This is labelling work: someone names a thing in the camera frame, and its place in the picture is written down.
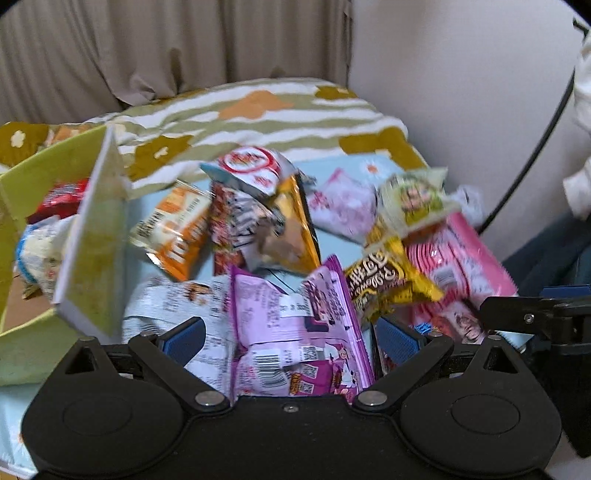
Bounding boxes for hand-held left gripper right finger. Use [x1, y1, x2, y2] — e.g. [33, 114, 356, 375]
[353, 316, 520, 409]

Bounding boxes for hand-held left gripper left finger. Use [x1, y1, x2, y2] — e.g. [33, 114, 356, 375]
[60, 318, 232, 411]

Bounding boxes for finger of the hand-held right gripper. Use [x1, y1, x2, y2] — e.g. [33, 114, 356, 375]
[478, 295, 561, 335]
[540, 285, 591, 301]

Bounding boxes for white printed snack packet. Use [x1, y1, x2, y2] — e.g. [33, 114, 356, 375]
[122, 274, 236, 393]

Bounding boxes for pink cartoon snack packet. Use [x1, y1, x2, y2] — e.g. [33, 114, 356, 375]
[406, 298, 490, 344]

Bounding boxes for pink striped snack packet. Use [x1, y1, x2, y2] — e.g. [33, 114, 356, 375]
[402, 212, 519, 319]

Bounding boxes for purple snack packet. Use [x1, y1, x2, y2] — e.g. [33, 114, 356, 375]
[228, 256, 375, 400]

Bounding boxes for green cardboard box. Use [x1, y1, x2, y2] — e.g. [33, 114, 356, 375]
[0, 124, 132, 386]

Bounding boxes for red black snack packet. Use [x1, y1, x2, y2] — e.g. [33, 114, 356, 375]
[210, 180, 278, 278]

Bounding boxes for green white cartoon snack packet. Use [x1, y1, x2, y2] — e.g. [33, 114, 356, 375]
[376, 168, 462, 241]

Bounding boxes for person's dark trousers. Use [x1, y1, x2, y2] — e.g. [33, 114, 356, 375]
[501, 208, 591, 296]

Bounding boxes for brown yellow snack packet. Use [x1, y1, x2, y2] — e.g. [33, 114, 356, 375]
[344, 235, 444, 324]

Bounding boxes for orange snack packet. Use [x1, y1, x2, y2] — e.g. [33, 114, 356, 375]
[129, 180, 213, 283]

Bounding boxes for pale pink snack packet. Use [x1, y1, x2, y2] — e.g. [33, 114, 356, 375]
[307, 168, 377, 243]

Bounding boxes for person's white shirt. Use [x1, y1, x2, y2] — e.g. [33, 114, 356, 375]
[561, 41, 591, 222]

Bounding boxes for white blue snack packet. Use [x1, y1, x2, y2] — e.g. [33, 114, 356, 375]
[16, 215, 86, 301]

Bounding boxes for light blue red-circle snack packet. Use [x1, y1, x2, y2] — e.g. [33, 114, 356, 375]
[198, 145, 296, 200]

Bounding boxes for floral striped blanket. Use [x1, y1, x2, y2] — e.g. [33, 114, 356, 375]
[0, 76, 430, 197]

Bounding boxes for beige curtain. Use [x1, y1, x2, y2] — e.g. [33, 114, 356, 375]
[0, 0, 356, 125]

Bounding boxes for black cable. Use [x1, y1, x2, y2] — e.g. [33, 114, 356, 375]
[478, 14, 591, 232]

